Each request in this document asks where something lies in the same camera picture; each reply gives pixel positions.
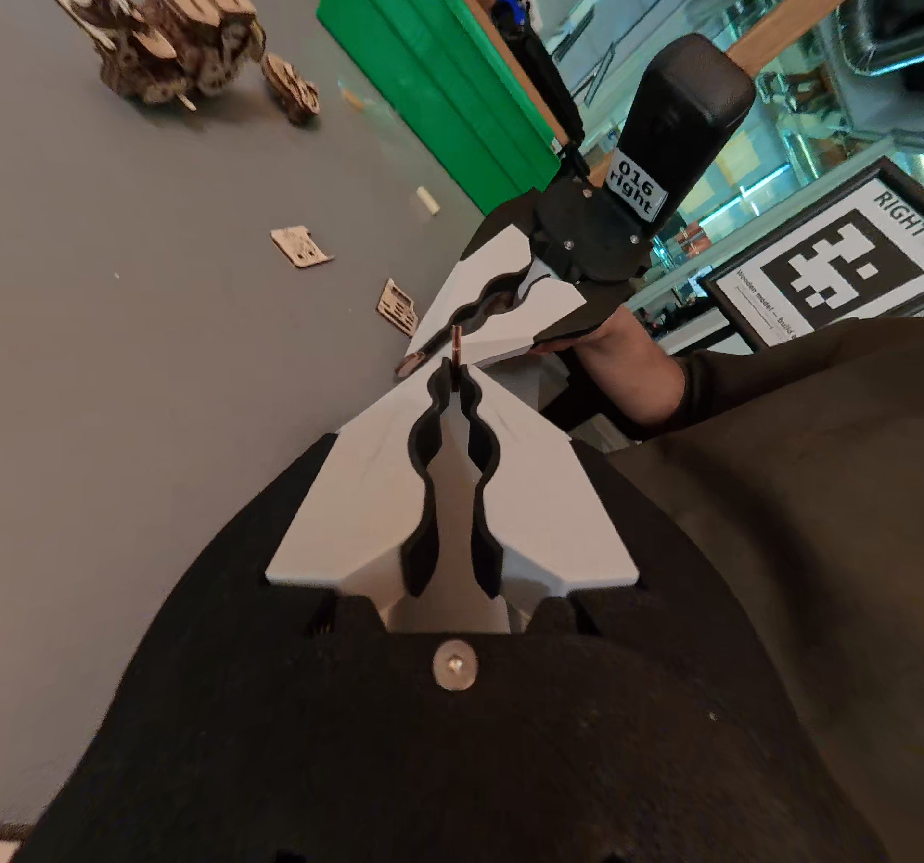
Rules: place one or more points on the framed black-white marker sign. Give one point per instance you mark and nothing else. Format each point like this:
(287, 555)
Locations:
(816, 257)

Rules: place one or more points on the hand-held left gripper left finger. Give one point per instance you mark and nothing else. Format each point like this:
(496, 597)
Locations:
(346, 516)

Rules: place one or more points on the person's olive shirt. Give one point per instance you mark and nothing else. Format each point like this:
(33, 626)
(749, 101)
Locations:
(794, 516)

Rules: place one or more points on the person's right hand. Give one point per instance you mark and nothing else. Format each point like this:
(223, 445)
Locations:
(599, 340)

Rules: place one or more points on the wooden offcut with slot grid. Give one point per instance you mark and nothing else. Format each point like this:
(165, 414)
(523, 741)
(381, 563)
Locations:
(397, 307)

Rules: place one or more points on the round wooden gear model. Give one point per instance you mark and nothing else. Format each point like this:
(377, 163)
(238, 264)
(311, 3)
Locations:
(292, 87)

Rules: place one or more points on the white foam cylinder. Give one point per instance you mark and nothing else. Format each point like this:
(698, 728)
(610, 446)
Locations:
(427, 199)

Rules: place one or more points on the person's right forearm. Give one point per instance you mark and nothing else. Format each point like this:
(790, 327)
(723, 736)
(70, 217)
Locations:
(635, 387)

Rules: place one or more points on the wooden motorcycle model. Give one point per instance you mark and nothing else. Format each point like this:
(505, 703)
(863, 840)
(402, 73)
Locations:
(159, 40)

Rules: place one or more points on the wooden offcut with square holes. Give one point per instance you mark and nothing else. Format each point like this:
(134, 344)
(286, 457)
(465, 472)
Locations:
(299, 246)

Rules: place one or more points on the grey desk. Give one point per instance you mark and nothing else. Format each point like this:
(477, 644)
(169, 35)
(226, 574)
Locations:
(144, 372)

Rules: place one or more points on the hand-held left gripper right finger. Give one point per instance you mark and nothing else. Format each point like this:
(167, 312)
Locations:
(563, 516)

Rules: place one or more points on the green plastic bin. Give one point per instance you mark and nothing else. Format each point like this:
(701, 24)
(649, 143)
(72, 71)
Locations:
(433, 69)

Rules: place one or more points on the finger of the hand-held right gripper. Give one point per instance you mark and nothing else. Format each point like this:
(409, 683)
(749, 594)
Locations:
(534, 318)
(483, 264)

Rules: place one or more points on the small wooden bridge plate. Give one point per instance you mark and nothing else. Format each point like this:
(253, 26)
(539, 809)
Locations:
(456, 354)

